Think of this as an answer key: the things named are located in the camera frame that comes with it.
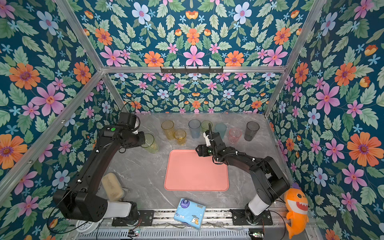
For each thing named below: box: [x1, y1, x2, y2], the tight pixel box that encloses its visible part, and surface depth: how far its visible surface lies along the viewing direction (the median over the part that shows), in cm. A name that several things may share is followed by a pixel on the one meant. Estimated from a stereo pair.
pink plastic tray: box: [164, 149, 229, 192], surface depth 88 cm
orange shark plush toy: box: [283, 182, 309, 240], surface depth 72 cm
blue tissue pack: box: [173, 198, 206, 230], surface depth 72 cm
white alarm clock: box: [75, 219, 101, 234], surface depth 70 cm
